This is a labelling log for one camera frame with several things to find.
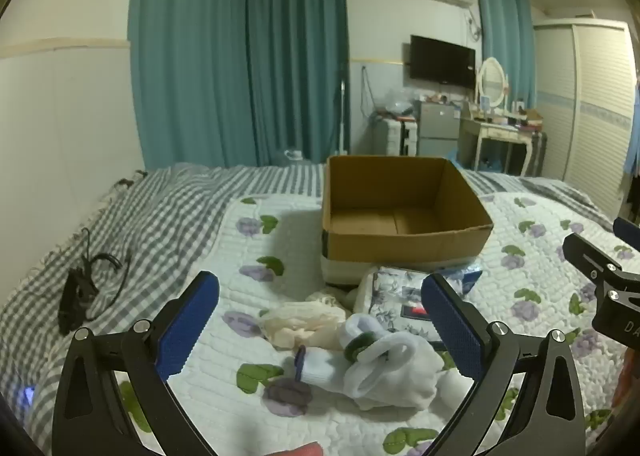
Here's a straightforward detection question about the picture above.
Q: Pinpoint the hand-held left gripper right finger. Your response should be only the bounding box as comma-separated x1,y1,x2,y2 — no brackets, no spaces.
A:
420,272,587,456

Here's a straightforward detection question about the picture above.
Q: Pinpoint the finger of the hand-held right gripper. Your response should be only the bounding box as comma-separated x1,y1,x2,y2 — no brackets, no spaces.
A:
562,233,627,288
613,216,640,253

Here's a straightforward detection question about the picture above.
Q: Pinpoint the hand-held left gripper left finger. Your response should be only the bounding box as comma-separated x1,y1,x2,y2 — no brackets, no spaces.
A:
50,270,221,456

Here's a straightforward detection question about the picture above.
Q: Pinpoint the white sock with green trim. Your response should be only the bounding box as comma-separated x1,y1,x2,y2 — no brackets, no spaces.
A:
338,312,447,411

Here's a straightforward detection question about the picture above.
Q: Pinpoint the brown cardboard box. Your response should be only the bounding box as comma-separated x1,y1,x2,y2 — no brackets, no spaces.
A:
320,154,495,287

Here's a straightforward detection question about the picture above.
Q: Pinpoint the white sock with blue trim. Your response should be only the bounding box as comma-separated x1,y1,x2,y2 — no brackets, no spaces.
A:
293,345,357,393

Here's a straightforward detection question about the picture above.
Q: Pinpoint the person's left hand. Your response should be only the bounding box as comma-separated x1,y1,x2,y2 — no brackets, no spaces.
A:
278,441,324,456

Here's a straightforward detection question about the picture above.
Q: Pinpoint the floral cloth in plastic package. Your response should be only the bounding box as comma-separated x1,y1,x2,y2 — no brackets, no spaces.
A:
356,263,485,339

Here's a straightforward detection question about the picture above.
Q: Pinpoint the blue hanging garment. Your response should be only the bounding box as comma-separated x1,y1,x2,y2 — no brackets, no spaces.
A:
623,85,640,178

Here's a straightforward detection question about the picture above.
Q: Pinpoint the grey checked bed sheet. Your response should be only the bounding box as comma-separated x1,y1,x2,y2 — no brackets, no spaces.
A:
0,163,623,456

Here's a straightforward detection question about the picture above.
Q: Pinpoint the cream cloth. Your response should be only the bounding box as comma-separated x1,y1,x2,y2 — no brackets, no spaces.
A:
259,287,352,351

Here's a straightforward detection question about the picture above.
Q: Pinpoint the white floral quilt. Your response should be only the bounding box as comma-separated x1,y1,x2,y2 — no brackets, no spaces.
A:
107,191,640,456

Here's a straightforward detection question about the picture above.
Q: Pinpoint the cream slatted wardrobe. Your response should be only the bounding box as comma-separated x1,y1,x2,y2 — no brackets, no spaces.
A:
532,18,640,218

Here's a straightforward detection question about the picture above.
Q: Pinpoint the white dressing table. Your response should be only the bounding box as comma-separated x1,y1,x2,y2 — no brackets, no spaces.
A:
457,108,545,176

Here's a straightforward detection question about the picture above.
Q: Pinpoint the grey mini fridge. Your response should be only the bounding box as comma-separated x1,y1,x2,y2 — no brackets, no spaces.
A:
417,99,464,157

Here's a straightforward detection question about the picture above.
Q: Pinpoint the white oval vanity mirror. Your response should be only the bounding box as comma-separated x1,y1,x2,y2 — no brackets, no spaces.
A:
475,56,509,110

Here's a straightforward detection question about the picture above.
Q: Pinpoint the white suitcase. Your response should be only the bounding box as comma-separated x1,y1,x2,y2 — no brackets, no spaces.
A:
372,115,419,157

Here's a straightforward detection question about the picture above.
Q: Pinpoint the narrow teal curtain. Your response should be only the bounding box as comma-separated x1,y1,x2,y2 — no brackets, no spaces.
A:
473,0,539,111

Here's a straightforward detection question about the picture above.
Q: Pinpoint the clear plastic bag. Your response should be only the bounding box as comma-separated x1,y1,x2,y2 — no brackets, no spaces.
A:
384,87,419,115

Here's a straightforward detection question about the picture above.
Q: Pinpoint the floor stand pole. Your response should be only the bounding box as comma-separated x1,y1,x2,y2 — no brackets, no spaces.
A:
337,62,351,157

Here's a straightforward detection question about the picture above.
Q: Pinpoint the wide teal curtain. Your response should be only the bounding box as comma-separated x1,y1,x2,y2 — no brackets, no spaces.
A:
128,0,251,172
244,0,351,168

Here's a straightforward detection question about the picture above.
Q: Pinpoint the black device with cable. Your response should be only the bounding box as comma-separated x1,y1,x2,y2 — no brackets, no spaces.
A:
56,227,134,335

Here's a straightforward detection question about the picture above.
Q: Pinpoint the black wall television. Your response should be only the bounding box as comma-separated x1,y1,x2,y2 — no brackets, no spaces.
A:
409,34,477,90

